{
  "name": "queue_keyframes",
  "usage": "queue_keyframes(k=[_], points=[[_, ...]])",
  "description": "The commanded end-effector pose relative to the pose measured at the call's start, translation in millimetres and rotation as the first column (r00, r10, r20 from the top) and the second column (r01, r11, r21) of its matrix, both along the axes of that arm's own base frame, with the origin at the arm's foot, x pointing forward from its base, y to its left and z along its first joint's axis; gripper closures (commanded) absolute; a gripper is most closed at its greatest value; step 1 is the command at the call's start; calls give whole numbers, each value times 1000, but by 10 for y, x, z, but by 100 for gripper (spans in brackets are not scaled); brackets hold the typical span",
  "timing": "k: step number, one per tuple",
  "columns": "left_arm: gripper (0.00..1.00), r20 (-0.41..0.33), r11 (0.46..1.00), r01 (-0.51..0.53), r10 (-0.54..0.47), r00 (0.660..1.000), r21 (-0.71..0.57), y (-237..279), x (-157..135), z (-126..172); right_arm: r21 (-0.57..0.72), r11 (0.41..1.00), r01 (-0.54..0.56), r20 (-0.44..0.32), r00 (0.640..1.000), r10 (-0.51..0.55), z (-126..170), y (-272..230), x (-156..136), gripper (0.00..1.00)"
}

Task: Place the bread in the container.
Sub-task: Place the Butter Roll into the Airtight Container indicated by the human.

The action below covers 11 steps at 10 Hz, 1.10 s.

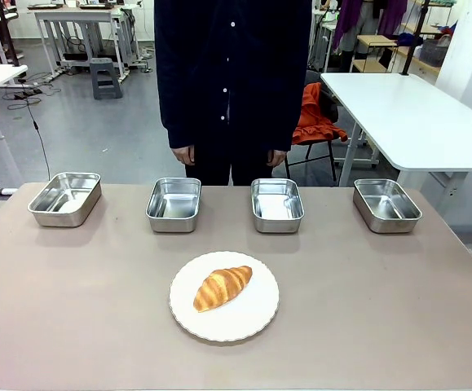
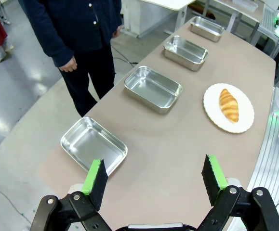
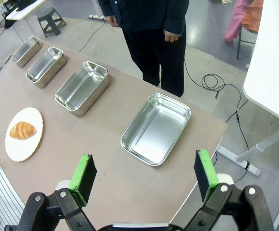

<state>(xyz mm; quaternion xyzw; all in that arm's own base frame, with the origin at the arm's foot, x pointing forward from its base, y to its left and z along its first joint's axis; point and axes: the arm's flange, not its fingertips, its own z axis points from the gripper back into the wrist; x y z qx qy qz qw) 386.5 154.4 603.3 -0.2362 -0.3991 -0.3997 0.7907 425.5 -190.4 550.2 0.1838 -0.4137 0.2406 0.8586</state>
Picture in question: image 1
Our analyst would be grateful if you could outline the person's right hand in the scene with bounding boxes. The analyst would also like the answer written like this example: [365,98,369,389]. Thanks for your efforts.
[171,145,196,167]

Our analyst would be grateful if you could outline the person's left hand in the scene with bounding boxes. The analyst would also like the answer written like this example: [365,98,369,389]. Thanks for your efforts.
[266,148,288,168]

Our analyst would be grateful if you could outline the golden brown croissant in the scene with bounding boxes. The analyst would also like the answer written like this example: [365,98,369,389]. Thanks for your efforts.
[192,265,254,314]

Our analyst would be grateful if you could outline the rectangular steel container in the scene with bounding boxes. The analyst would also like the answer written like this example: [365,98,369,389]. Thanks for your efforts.
[352,178,423,235]
[145,177,202,234]
[250,178,306,235]

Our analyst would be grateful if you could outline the steel container with inner divider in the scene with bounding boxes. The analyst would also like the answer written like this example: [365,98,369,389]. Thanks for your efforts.
[27,171,103,228]

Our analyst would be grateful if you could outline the black trousers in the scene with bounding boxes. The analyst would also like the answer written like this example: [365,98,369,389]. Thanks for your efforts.
[184,140,288,187]

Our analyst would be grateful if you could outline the black chair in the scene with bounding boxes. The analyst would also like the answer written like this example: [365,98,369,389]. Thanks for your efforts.
[284,69,339,182]

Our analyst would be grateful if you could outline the orange jacket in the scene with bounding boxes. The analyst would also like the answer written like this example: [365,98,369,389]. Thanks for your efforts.
[291,82,349,146]

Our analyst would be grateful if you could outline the dark navy button shirt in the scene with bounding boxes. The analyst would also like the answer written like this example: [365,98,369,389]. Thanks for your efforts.
[153,0,313,153]

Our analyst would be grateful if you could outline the grey plastic step stool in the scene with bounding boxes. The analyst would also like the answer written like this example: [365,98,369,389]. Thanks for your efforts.
[89,57,124,100]

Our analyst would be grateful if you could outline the large white table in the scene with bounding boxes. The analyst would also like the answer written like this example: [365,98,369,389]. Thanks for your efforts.
[320,72,472,191]

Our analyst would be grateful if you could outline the wooden shelf rack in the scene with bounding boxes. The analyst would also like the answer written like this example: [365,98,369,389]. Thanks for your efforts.
[351,22,444,77]

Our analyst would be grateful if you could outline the purple hanging clothing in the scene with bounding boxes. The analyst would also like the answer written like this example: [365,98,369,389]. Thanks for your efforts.
[332,0,408,54]

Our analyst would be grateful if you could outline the white scalloped plate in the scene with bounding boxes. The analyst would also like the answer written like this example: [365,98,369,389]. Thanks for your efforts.
[168,250,280,343]

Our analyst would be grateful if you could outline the white-framed background desk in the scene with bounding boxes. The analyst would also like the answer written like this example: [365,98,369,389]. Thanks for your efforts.
[33,2,143,82]

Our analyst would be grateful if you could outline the black stand pole with clamp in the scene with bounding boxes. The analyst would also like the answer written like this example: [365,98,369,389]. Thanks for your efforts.
[399,0,431,77]

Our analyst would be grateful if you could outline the grey mesh basket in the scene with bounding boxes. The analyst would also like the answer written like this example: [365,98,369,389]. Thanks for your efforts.
[417,37,452,68]

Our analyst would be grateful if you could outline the black floor cable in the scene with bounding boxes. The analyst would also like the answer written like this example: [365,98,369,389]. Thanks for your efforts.
[2,76,53,182]

